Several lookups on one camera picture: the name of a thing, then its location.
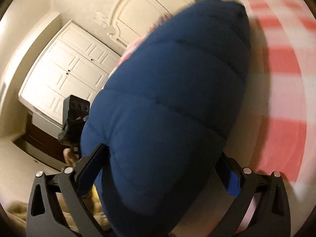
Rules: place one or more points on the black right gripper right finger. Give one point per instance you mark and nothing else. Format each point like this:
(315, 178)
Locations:
(260, 207)

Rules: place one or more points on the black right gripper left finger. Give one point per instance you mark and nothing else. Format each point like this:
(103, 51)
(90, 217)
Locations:
(44, 214)

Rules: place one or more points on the navy blue quilted jacket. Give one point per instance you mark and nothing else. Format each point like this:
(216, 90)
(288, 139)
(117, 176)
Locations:
(166, 113)

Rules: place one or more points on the person's left hand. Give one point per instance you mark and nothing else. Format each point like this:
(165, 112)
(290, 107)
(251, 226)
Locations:
(70, 157)

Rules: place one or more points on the white wardrobe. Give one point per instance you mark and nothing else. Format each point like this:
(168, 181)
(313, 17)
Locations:
(73, 63)

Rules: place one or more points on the red white checkered bedsheet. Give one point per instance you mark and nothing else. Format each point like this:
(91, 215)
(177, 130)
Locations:
(275, 129)

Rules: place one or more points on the white wooden headboard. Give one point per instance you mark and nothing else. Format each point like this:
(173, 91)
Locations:
(131, 19)

